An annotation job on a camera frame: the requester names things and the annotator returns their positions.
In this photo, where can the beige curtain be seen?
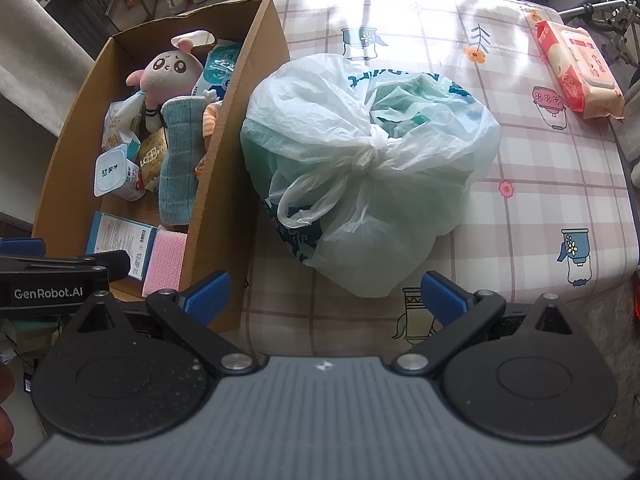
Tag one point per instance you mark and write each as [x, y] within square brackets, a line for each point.
[30, 45]

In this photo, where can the pink wet wipes pack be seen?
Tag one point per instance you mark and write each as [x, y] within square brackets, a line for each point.
[580, 70]

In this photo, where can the person's left hand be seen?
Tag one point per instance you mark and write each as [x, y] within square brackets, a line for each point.
[4, 385]

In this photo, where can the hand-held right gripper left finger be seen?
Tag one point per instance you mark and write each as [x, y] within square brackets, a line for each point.
[210, 295]

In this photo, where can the blue white tissue pack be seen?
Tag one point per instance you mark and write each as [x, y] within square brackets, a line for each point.
[220, 67]

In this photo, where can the white yogurt cup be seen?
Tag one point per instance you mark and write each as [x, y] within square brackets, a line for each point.
[112, 172]

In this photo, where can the cardboard box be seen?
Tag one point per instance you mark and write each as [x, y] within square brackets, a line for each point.
[230, 200]

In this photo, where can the light blue towel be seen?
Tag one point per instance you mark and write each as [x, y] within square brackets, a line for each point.
[180, 160]

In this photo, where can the dark cabinet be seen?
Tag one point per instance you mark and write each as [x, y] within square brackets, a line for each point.
[85, 15]

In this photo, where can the gold brown box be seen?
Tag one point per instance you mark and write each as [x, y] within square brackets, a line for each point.
[152, 155]

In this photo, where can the pink knitted sponge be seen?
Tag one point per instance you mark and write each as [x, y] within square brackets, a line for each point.
[165, 260]

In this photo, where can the pink plush doll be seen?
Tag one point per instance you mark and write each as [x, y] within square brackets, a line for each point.
[170, 72]

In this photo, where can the grey cloth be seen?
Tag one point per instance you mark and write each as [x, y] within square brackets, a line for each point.
[631, 125]

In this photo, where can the checked floral tablecloth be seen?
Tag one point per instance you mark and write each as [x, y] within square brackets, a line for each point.
[540, 185]

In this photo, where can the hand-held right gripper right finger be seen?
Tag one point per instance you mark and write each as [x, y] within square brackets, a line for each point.
[442, 295]

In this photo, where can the white plastic bag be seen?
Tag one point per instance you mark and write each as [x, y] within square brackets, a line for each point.
[350, 110]

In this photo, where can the blue white carton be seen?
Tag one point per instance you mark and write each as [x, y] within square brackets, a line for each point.
[117, 240]

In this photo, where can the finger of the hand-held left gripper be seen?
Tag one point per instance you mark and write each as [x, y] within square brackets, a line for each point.
[115, 265]
[20, 247]

